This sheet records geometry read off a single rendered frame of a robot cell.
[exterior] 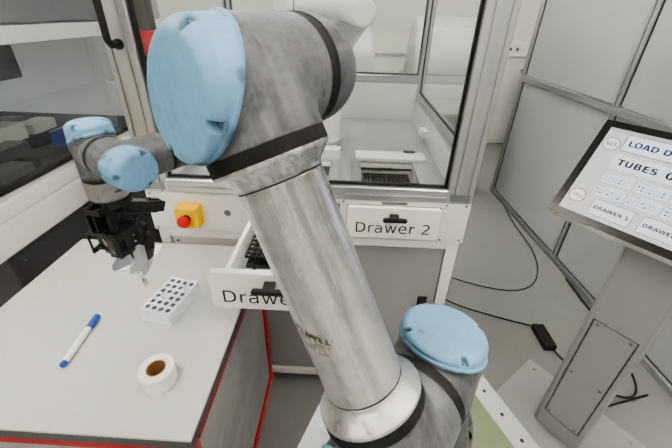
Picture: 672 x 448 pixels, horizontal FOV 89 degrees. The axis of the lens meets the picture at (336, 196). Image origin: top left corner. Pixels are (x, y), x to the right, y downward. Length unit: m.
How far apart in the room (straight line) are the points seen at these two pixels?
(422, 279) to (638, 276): 0.60
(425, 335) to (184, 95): 0.39
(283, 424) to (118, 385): 0.87
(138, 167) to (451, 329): 0.53
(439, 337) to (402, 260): 0.74
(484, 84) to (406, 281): 0.70
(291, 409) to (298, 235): 1.41
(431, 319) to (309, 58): 0.37
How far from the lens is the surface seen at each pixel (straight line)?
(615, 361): 1.46
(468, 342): 0.50
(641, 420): 2.10
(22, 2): 1.45
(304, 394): 1.70
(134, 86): 1.10
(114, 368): 0.96
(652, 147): 1.23
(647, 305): 1.33
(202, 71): 0.26
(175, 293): 1.02
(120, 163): 0.63
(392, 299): 1.33
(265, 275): 0.80
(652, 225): 1.15
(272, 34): 0.31
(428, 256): 1.22
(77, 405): 0.94
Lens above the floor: 1.46
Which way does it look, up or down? 29 degrees down
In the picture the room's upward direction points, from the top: 2 degrees clockwise
